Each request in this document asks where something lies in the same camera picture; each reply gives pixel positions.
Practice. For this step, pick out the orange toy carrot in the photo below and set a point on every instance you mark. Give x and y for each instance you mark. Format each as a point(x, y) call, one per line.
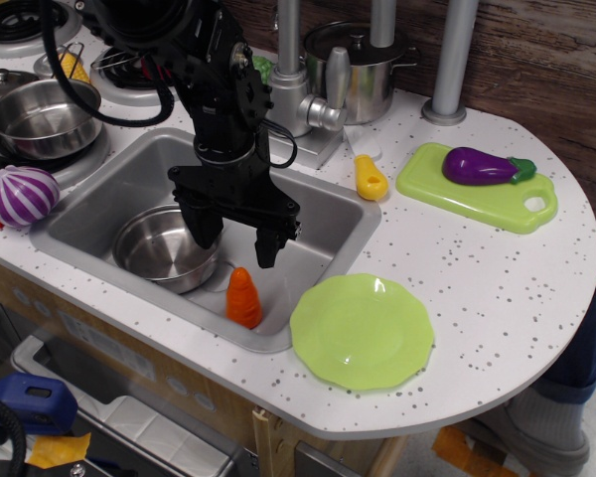
point(242, 304)

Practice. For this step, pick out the light green plastic plate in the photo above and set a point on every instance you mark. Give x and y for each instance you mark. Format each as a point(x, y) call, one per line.
point(361, 332)

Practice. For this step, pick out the steel pot on burner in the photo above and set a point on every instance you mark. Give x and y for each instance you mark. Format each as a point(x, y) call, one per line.
point(40, 121)

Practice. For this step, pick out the black stove burner coil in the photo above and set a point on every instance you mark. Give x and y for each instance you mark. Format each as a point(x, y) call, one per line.
point(21, 21)

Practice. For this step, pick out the purple toy eggplant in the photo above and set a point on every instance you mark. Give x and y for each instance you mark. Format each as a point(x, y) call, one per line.
point(471, 167)

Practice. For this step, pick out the grey sneaker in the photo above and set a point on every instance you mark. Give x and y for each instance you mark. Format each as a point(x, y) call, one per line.
point(543, 434)

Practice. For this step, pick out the yellow toy corn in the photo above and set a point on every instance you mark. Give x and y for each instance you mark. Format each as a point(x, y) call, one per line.
point(72, 67)

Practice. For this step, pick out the small steel pot in sink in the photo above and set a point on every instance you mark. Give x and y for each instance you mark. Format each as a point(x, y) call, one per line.
point(157, 246)

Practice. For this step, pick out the grey toy sink basin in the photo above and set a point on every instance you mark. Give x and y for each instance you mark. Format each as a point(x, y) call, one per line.
point(335, 226)

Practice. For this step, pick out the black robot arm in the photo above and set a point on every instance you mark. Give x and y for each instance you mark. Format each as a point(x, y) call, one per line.
point(202, 47)

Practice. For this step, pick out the purple striped toy onion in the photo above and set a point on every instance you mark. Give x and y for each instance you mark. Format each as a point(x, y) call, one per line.
point(27, 195)

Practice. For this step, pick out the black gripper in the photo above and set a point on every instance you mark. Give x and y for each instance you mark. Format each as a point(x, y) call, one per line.
point(241, 191)

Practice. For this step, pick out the grey support pole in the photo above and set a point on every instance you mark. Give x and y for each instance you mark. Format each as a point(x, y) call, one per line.
point(444, 107)

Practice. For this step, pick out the lidded steel stock pot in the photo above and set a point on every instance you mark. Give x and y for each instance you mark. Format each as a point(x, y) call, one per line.
point(371, 84)

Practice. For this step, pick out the green toy lettuce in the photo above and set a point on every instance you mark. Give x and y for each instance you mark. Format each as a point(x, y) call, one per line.
point(264, 66)

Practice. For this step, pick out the green plastic cutting board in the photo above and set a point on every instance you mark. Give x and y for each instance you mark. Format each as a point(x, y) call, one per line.
point(519, 208)

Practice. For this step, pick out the silver toy faucet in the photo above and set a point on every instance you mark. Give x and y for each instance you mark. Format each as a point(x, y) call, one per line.
point(315, 123)

